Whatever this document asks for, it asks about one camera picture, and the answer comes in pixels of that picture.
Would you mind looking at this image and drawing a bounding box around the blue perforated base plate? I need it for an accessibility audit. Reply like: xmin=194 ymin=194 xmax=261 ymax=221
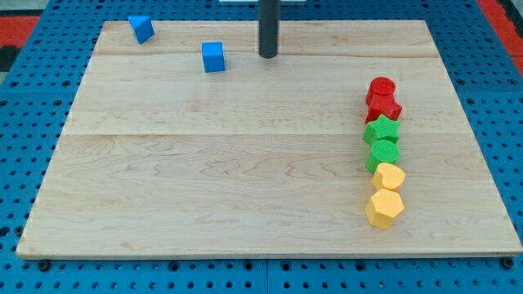
xmin=1 ymin=1 xmax=522 ymax=293

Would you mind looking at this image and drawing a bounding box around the yellow heart block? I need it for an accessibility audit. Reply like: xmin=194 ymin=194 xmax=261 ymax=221
xmin=372 ymin=163 xmax=406 ymax=191

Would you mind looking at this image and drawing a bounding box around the yellow hexagon block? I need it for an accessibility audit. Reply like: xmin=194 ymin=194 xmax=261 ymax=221
xmin=365 ymin=189 xmax=405 ymax=229

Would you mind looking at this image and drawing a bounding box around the light wooden board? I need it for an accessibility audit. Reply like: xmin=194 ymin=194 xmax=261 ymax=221
xmin=16 ymin=20 xmax=522 ymax=260

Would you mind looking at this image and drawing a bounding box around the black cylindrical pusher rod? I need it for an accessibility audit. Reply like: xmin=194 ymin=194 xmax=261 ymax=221
xmin=258 ymin=0 xmax=280 ymax=59

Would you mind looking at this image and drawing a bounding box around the green cylinder block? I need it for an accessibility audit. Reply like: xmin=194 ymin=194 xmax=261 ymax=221
xmin=365 ymin=140 xmax=400 ymax=174

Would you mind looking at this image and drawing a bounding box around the blue cube block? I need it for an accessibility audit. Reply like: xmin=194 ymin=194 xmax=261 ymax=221
xmin=201 ymin=42 xmax=226 ymax=73

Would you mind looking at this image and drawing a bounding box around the blue triangular prism block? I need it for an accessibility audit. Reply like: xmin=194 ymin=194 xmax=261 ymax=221
xmin=127 ymin=16 xmax=154 ymax=45

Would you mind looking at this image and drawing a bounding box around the red star block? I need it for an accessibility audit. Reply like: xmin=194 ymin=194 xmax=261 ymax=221
xmin=365 ymin=95 xmax=403 ymax=123

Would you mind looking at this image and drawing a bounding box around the red cylinder block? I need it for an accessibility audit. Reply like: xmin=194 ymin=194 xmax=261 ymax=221
xmin=365 ymin=77 xmax=396 ymax=105

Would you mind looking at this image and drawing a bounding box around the green star block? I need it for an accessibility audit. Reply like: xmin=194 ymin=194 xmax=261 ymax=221
xmin=363 ymin=114 xmax=400 ymax=145

